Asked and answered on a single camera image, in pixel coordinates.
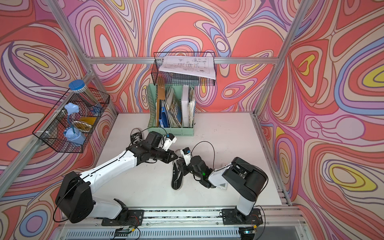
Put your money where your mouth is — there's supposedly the black wire basket back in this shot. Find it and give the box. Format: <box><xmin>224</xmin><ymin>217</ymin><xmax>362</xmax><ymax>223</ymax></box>
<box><xmin>151</xmin><ymin>51</ymin><xmax>217</xmax><ymax>87</ymax></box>

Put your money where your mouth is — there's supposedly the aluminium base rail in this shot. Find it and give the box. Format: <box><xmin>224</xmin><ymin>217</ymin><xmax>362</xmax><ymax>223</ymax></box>
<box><xmin>52</xmin><ymin>206</ymin><xmax>314</xmax><ymax>240</ymax></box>

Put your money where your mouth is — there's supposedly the white remote control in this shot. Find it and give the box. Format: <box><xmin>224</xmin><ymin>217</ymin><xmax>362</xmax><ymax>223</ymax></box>
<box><xmin>216</xmin><ymin>182</ymin><xmax>228</xmax><ymax>190</ymax></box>

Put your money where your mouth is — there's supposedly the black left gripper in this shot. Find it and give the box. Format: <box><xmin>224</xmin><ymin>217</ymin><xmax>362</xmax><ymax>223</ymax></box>
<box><xmin>149</xmin><ymin>147</ymin><xmax>179</xmax><ymax>163</ymax></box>

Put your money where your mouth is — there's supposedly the blue lidded jar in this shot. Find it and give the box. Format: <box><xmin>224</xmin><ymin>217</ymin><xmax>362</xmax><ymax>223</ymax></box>
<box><xmin>69</xmin><ymin>80</ymin><xmax>101</xmax><ymax>109</ymax></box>

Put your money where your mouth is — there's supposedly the white book in organizer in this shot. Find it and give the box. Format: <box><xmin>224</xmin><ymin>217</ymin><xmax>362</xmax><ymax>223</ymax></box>
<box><xmin>181</xmin><ymin>85</ymin><xmax>190</xmax><ymax>128</ymax></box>

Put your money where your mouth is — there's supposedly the black wire basket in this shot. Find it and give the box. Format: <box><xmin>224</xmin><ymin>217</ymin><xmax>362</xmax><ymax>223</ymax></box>
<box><xmin>33</xmin><ymin>88</ymin><xmax>110</xmax><ymax>153</ymax></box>
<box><xmin>151</xmin><ymin>51</ymin><xmax>217</xmax><ymax>87</ymax></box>

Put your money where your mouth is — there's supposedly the black sneaker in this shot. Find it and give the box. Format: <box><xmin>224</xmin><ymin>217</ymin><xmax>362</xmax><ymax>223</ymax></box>
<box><xmin>130</xmin><ymin>128</ymin><xmax>143</xmax><ymax>145</ymax></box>
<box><xmin>171</xmin><ymin>158</ymin><xmax>184</xmax><ymax>191</ymax></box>

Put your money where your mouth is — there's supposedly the white printed paper sheet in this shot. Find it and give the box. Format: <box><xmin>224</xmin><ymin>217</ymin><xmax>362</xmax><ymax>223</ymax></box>
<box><xmin>159</xmin><ymin>56</ymin><xmax>216</xmax><ymax>80</ymax></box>

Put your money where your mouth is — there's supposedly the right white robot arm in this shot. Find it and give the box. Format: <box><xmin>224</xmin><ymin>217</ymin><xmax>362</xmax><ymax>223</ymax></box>
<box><xmin>171</xmin><ymin>156</ymin><xmax>269</xmax><ymax>219</ymax></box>

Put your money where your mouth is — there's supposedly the green perforated file organizer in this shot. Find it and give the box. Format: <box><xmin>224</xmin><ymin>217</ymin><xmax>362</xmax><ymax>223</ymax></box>
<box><xmin>147</xmin><ymin>84</ymin><xmax>195</xmax><ymax>137</ymax></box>

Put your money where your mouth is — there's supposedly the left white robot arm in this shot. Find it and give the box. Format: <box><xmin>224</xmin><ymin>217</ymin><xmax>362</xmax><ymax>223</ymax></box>
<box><xmin>55</xmin><ymin>132</ymin><xmax>178</xmax><ymax>225</ymax></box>

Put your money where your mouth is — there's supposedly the black wire basket left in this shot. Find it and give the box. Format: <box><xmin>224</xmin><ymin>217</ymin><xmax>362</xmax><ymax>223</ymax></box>
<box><xmin>33</xmin><ymin>88</ymin><xmax>110</xmax><ymax>153</ymax></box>

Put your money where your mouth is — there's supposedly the yellow tin in basket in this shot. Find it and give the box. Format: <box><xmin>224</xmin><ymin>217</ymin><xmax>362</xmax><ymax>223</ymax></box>
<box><xmin>72</xmin><ymin>117</ymin><xmax>97</xmax><ymax>133</ymax></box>

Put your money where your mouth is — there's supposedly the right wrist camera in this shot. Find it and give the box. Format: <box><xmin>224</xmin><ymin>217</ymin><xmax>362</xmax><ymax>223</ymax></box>
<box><xmin>182</xmin><ymin>147</ymin><xmax>192</xmax><ymax>166</ymax></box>

